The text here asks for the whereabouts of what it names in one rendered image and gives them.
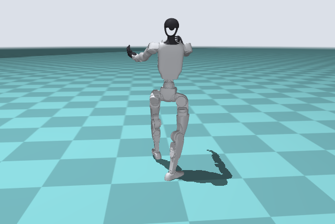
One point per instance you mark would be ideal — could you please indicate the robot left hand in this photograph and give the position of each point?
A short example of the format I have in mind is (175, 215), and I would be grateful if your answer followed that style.
(130, 53)

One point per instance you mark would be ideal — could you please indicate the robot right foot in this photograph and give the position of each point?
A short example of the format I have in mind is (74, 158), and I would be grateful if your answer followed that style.
(169, 176)

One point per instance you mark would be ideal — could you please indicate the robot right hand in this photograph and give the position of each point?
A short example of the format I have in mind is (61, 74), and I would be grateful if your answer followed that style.
(178, 39)

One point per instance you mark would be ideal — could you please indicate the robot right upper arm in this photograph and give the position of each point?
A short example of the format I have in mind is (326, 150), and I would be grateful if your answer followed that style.
(187, 49)

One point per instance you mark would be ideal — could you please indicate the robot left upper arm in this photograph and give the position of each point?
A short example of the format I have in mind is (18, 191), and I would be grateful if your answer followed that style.
(151, 49)

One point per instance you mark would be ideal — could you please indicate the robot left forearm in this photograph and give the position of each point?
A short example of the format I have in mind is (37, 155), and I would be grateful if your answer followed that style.
(137, 57)

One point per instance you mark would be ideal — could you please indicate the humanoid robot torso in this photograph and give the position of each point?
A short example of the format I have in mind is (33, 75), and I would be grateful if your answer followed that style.
(170, 61)

